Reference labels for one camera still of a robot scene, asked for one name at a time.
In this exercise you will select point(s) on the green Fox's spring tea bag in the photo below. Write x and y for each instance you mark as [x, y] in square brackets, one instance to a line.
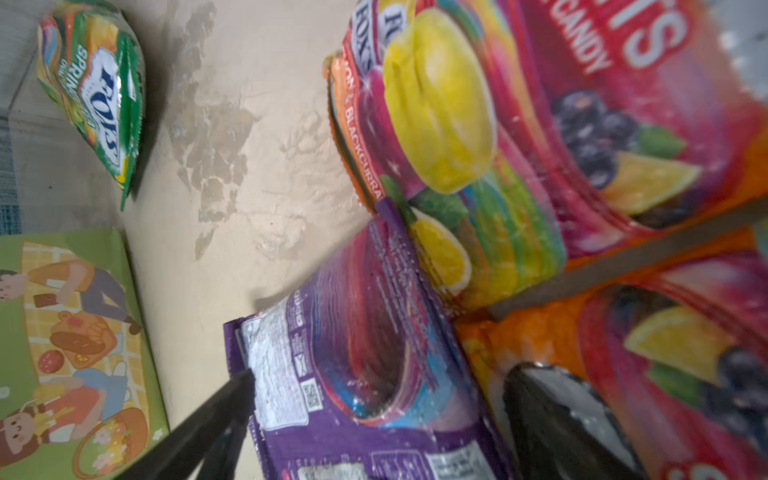
[90, 64]

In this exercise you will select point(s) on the orange Fox's fruits candy bag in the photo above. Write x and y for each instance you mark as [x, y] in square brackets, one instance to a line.
[519, 139]

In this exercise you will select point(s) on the purple candy bag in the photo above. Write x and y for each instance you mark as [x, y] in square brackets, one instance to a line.
[358, 373]

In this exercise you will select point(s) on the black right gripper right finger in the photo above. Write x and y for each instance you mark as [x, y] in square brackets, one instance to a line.
[562, 428]

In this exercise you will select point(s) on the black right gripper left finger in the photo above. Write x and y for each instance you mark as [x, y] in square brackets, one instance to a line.
[207, 444]

